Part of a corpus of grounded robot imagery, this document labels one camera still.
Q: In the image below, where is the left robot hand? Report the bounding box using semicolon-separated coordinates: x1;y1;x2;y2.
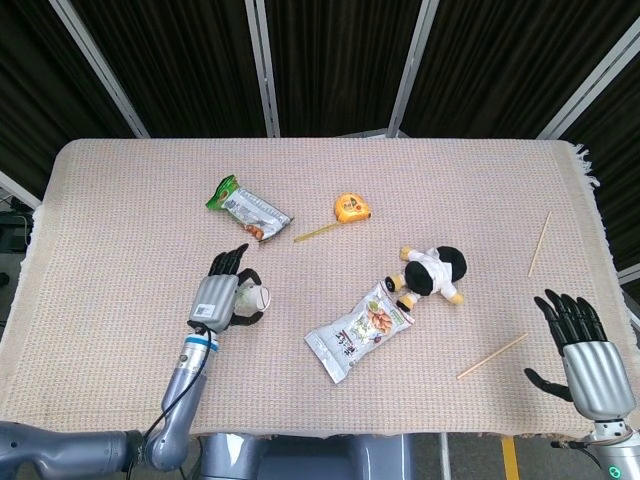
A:
187;243;266;335

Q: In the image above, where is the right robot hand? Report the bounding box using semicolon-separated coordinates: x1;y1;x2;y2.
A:
523;288;636;419

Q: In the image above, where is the white paper cup green print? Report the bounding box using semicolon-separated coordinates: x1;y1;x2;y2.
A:
233;282;273;317

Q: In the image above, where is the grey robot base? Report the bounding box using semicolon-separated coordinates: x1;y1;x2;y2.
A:
198;432;415;480

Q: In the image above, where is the green snack bag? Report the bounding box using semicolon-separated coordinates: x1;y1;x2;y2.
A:
205;174;294;244

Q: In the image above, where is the wooden chopstick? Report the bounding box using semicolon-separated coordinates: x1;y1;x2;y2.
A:
456;333;529;381
527;210;553;278

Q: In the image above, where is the silver snack bag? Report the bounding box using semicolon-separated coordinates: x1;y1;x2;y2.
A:
304;279;416;385

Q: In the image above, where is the yellow tape measure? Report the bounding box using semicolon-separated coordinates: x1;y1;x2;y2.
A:
293;192;373;244

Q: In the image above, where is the black white plush toy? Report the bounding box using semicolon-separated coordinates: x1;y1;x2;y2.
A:
383;244;469;311

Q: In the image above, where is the woven beige tablecloth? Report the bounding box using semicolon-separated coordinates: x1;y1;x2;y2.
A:
0;137;640;440

